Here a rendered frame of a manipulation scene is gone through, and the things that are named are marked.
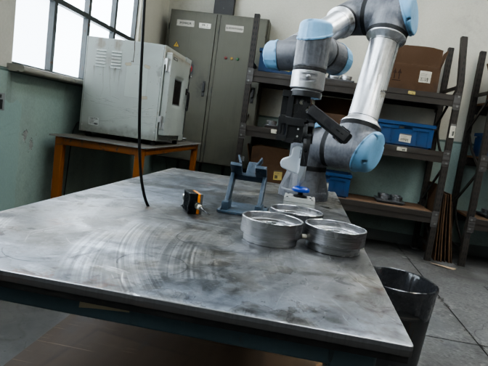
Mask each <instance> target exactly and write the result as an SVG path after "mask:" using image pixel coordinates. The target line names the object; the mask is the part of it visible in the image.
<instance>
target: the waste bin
mask: <svg viewBox="0 0 488 366"><path fill-rule="evenodd" d="M373 267H374V269H375V271H376V273H377V275H378V277H379V279H380V281H381V283H382V285H383V287H384V288H385V290H386V292H387V294H388V296H389V298H390V300H391V302H392V304H393V306H394V308H395V310H396V312H397V314H398V316H399V318H400V320H401V321H402V324H403V325H404V328H405V330H406V331H407V334H408V336H409V337H410V340H411V341H412V344H413V350H412V356H411V357H409V358H408V362H407V364H405V363H400V362H393V361H389V360H384V359H378V358H376V362H375V366H418V360H419V358H420V353H421V350H422V347H423V342H424V339H425V337H426V331H427V329H428V324H429V321H430V319H431V315H432V312H433V310H434V306H435V303H436V297H437V296H438V294H439V287H438V286H437V285H436V284H434V283H433V282H431V281H430V280H428V279H426V278H424V277H422V276H420V275H418V274H415V273H412V272H408V271H404V270H401V269H396V268H391V267H382V266H373Z"/></svg>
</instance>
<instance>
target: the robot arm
mask: <svg viewBox="0 0 488 366"><path fill-rule="evenodd" d="M417 29H418V3H417V0H348V1H345V2H344V3H342V4H339V5H338V6H336V7H334V8H332V9H331V10H330V11H329V12H328V14H327V16H325V17H323V18H322V19H305V20H303V21H301V23H300V25H299V30H298V32H297V33H295V34H293V35H292V36H290V37H288V38H286V39H285V40H278V39H277V40H275V41H268V42H267V43H266V45H265V46H264V50H263V61H264V64H265V66H266V67H267V68H268V69H270V70H278V71H281V70H286V71H292V76H291V82H290V88H292V89H291V90H283V93H282V105H281V111H280V116H279V119H278V125H277V134H276V140H279V141H283V142H288V143H291V145H290V155H289V156H288V157H285V158H283V159H282V160H281V161H280V165H281V167H282V168H284V169H286V170H287V171H286V172H285V175H284V177H283V179H282V181H281V183H280V186H279V189H278V194H279V195H282V196H285V193H291V194H298V192H295V191H292V188H293V187H294V186H298V187H299V186H302V187H307V188H309V193H303V195H306V196H310V197H311V196H312V197H314V198H315V202H326V201H328V187H327V182H326V177H325V173H326V168H327V166H329V167H333V168H340V169H345V170H350V171H353V172H364V173H367V172H369V171H372V170H373V169H374V168H375V167H376V166H377V165H378V163H379V161H380V159H381V156H382V154H383V149H384V145H385V138H384V135H383V134H382V133H381V127H380V126H379V125H378V119H379V116H380V113H381V108H382V106H383V101H384V98H385V96H386V91H387V88H388V85H389V81H390V77H391V73H392V70H393V67H394V63H395V59H396V57H397V52H398V49H399V48H400V47H402V46H404V45H405V43H406V41H407V37H408V36H414V35H415V34H416V32H417ZM349 36H366V37H367V40H368V41H369V45H368V48H367V52H366V55H365V59H364V62H363V65H362V69H361V72H360V75H359V80H358V82H357V87H356V89H355V93H354V97H353V100H352V102H351V107H350V110H349V114H348V115H347V116H346V117H344V118H342V119H341V122H340V125H339V124H338V123H336V122H335V121H334V120H333V119H332V118H331V117H329V116H328V115H327V114H325V113H324V112H323V111H321V109H319V108H318V107H317V106H316V105H314V104H312V106H311V102H310V100H311V99H316V100H321V99H322V94H321V93H320V92H323V91H324V85H325V77H326V73H328V74H330V75H332V76H341V75H343V74H345V73H346V72H348V71H349V69H350V68H351V66H352V63H353V54H352V52H351V50H350V49H349V48H348V47H347V46H346V45H345V44H343V43H341V42H338V41H337V40H338V39H343V38H347V37H349ZM301 100H303V102H302V103H303V104H302V105H301V104H300V103H299V102H300V101H301ZM309 106H311V107H310V108H309ZM306 109H308V110H307V111H306Z"/></svg>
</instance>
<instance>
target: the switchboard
mask: <svg viewBox="0 0 488 366"><path fill-rule="evenodd" d="M235 2H236V0H215V2H214V8H213V13H207V12H195V11H188V10H181V9H171V19H170V23H169V27H168V29H169V33H168V46H169V47H171V48H172V49H173V50H175V51H176V52H178V53H180V54H181V55H183V56H184V57H187V58H189V59H190V60H192V63H191V72H190V84H189V90H188V91H189V93H190V100H189V105H188V111H186V115H185V121H184V133H183V137H182V138H186V139H185V141H190V142H199V143H202V144H199V145H198V153H197V159H196V163H199V169H198V171H199V172H201V166H202V163H206V164H211V165H216V166H221V175H224V167H225V166H226V167H231V165H230V164H231V162H235V156H236V149H237V139H238V134H239V128H240V117H241V112H242V106H243V96H244V90H245V80H246V74H247V68H248V58H249V52H250V46H251V36H252V30H253V20H254V17H242V16H234V13H235ZM270 30H271V23H270V20H268V19H261V18H260V23H259V33H258V39H257V45H256V55H255V60H254V63H255V64H256V69H255V68H254V70H257V71H258V68H259V58H260V51H259V50H260V47H261V48H264V46H265V45H266V43H267V42H268V41H269V35H270ZM261 85H262V83H258V82H252V84H251V93H250V98H249V103H248V113H249V116H248V120H247V121H246V123H247V124H246V125H249V126H257V124H258V119H259V108H260V103H261V93H262V87H261ZM255 139H256V137H251V136H246V135H245V139H244V141H243V151H242V164H243V169H245V170H247V168H248V162H249V161H248V146H247V144H248V143H249V148H250V154H251V151H252V146H253V144H255ZM190 155H191V150H185V151H179V152H169V153H163V154H157V155H155V156H157V157H162V158H172V159H176V168H179V160H186V161H190Z"/></svg>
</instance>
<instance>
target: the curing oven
mask: <svg viewBox="0 0 488 366"><path fill-rule="evenodd" d="M140 48H141V42H139V41H127V40H121V39H114V38H103V37H96V36H87V43H86V59H85V68H84V83H83V91H82V100H81V115H80V123H79V130H81V131H86V134H85V135H86V136H91V135H92V132H96V133H101V134H111V135H116V136H121V137H131V138H136V139H138V101H139V64H140ZM191 63H192V60H190V59H189V58H187V57H184V56H183V55H181V54H180V53H178V52H176V51H175V50H173V49H172V48H171V47H169V46H166V45H162V44H152V43H145V42H144V54H143V71H142V110H141V139H146V140H150V143H149V145H155V141H169V140H172V144H176V143H177V140H182V137H183V133H184V121H185V115H186V111H188V105H189V100H190V93H189V91H188V90H189V84H190V72H191Z"/></svg>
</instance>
